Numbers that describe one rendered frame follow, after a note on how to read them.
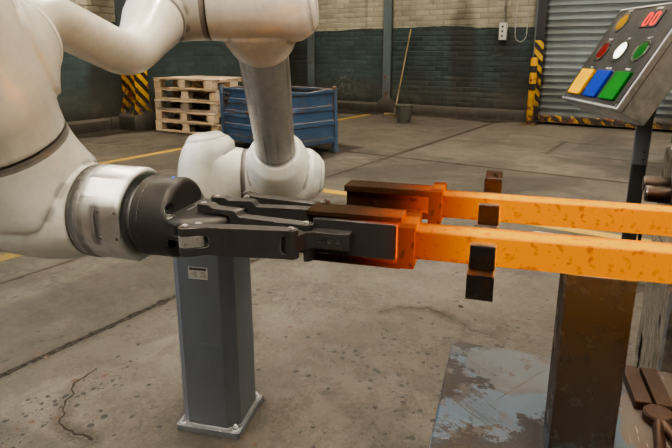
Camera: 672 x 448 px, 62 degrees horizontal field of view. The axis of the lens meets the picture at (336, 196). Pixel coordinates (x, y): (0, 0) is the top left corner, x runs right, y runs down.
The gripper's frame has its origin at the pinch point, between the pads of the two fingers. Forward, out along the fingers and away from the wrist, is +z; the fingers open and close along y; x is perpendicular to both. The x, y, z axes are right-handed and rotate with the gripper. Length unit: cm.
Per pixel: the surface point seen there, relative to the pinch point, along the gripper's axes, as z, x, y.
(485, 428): 11.7, -26.3, -13.0
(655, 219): 25.0, 0.1, -10.5
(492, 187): 10.6, -0.4, -21.4
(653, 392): 31.1, -25.2, -23.8
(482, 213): 9.8, -0.2, -9.4
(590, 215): 19.6, 0.0, -10.6
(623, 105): 38, 3, -98
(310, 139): -179, -77, -520
